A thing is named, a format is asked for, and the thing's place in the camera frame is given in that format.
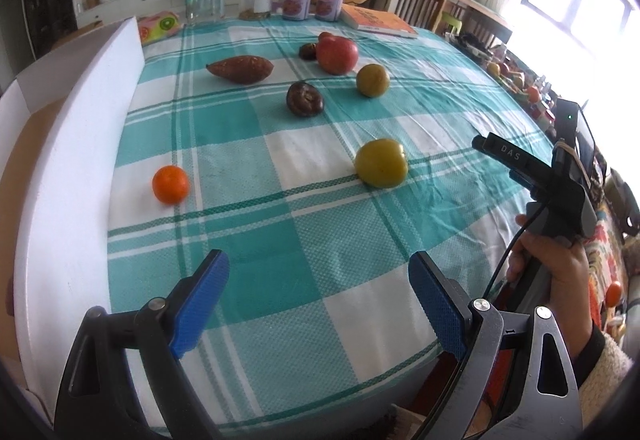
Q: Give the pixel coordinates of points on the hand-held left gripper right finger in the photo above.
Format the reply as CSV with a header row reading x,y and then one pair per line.
x,y
435,300

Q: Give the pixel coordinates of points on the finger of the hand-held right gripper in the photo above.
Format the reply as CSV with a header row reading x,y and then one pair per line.
x,y
515,160

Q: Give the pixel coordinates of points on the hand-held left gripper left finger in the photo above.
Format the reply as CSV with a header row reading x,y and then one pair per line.
x,y
200,305

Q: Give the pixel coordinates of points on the orange mandarin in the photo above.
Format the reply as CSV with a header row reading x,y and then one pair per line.
x,y
170,184

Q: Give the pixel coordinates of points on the yellow-green pear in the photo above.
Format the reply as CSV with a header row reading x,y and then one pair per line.
x,y
372,80
381,163

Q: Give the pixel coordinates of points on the white cardboard box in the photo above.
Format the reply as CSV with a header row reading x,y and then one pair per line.
x,y
75,145

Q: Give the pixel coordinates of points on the red apple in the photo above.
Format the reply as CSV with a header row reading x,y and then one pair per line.
x,y
336,54

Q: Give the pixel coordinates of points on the dark brown round fruit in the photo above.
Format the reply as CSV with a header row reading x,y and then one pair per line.
x,y
307,51
304,99

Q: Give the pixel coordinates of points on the large sweet potato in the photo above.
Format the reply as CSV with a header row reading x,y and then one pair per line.
x,y
240,69

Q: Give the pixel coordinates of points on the person's right forearm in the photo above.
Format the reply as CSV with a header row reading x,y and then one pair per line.
x,y
600,380

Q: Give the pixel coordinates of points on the person's right hand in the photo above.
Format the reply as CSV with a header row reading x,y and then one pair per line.
x,y
560,280

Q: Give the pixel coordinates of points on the colourful patterned cloth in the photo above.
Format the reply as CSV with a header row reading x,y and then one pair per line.
x,y
605,250

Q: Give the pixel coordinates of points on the clutter of small items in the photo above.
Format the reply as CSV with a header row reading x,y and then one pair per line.
x,y
520,80

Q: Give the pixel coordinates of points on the orange ball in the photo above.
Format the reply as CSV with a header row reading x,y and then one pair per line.
x,y
614,292

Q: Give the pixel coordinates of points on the green stool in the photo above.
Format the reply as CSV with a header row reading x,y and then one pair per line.
x,y
452,24

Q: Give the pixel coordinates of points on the orange book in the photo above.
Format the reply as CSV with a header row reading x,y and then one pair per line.
x,y
377,20

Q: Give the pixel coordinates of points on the glass jar with gold lid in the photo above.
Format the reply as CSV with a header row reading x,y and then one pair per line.
x,y
204,0

